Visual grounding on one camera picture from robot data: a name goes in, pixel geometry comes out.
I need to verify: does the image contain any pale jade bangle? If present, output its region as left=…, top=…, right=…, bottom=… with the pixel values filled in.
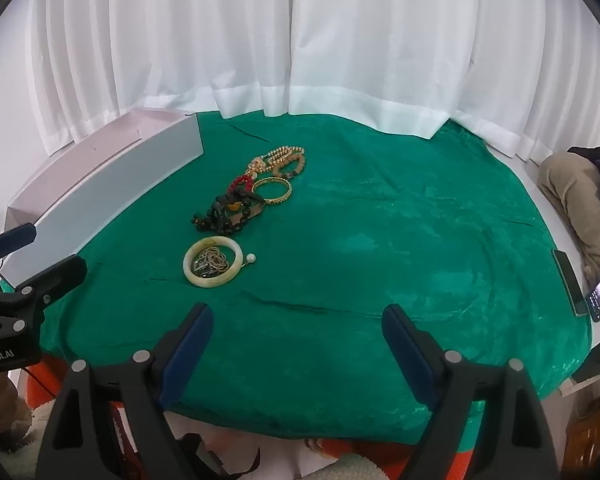
left=182, top=236, right=243, bottom=289

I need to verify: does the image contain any white box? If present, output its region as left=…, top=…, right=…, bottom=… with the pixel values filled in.
left=0, top=107, right=204, bottom=291

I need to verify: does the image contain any white curtain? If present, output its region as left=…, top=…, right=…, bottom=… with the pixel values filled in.
left=0, top=0, right=600, bottom=162

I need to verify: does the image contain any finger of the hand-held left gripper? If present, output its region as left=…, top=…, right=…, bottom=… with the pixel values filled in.
left=0, top=223, right=37, bottom=273
left=0, top=254, right=88, bottom=333

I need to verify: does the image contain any metal chain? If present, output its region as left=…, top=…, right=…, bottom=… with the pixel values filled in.
left=192, top=246, right=230, bottom=278

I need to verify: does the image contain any white fluffy blanket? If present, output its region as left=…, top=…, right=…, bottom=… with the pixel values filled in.
left=295, top=452, right=406, bottom=480

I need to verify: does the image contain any person's left forearm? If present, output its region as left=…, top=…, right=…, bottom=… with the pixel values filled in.
left=0, top=374, right=33, bottom=450

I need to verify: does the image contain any gold bangle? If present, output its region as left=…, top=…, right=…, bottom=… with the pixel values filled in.
left=252, top=176, right=293, bottom=206

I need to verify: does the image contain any black bead bracelet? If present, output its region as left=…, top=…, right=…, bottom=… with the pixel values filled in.
left=190, top=186, right=267, bottom=234

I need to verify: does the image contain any gold bead necklace with pendant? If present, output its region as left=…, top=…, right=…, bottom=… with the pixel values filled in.
left=247, top=145, right=306, bottom=178

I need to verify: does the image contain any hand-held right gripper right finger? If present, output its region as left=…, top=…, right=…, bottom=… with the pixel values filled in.
left=381, top=303, right=563, bottom=480

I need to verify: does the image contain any orange stool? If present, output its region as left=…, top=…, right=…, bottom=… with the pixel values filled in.
left=25, top=352, right=486, bottom=480

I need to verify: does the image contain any brown wooden bead bracelet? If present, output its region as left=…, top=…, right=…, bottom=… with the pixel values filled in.
left=272, top=153, right=309, bottom=180

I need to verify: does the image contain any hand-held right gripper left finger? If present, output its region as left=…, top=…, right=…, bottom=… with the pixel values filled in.
left=34, top=303, right=216, bottom=480

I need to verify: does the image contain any dark smartphone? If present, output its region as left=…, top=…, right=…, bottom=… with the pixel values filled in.
left=551, top=249, right=588, bottom=317

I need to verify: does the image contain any green velvet cloth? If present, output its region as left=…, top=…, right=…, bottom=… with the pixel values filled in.
left=42, top=110, right=594, bottom=453

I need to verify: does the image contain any red bead bracelet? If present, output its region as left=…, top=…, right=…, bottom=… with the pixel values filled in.
left=228, top=174, right=256, bottom=199

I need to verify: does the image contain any brown wooden furniture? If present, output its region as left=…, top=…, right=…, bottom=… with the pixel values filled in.
left=562, top=400, right=600, bottom=480

